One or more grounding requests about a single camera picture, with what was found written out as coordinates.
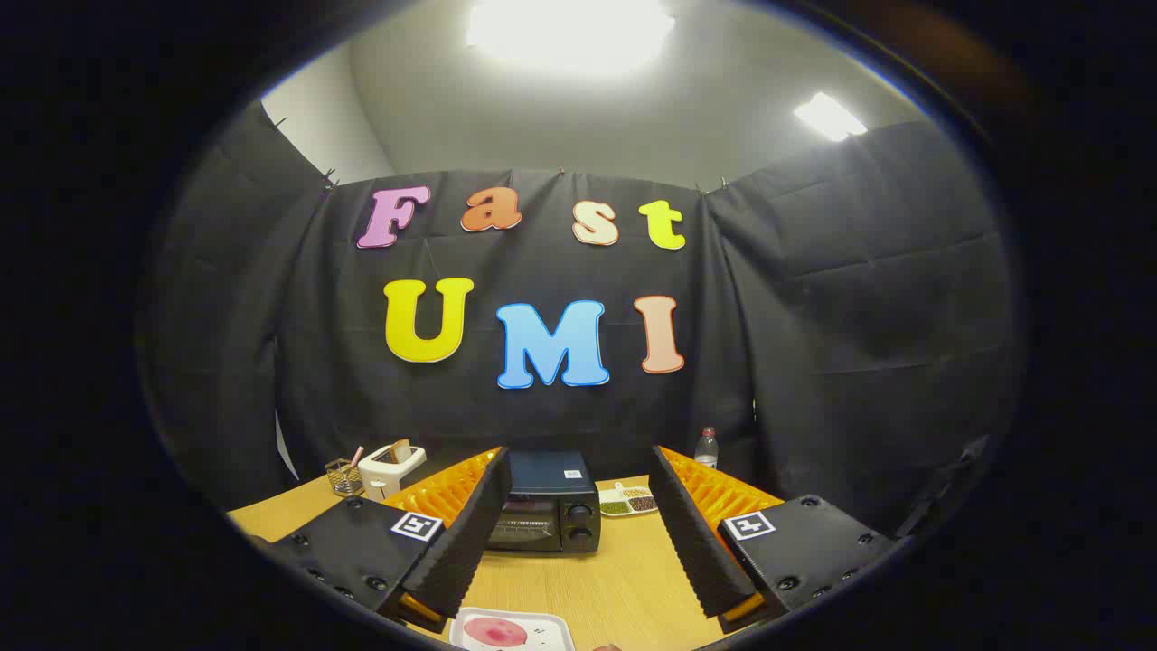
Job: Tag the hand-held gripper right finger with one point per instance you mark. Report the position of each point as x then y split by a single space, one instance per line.
691 542

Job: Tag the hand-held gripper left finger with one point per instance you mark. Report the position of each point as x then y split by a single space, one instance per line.
470 542

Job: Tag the round pink ham slice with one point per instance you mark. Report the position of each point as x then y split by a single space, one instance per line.
495 632

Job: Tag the black toaster oven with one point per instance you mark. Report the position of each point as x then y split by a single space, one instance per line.
551 475

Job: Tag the white square plate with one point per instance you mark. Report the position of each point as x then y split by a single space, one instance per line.
551 628

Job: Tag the white pop-up toaster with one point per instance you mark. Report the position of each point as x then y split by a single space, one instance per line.
384 477

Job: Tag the white divided bean dish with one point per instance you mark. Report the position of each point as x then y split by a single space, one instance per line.
628 503

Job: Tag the clear plastic water bottle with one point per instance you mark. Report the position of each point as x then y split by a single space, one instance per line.
706 450

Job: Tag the toasted bread slice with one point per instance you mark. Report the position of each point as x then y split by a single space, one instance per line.
401 450

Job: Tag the small ceiling light panel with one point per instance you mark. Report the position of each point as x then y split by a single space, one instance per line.
829 117

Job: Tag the large ceiling light panel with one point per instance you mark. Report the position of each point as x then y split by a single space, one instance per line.
569 32

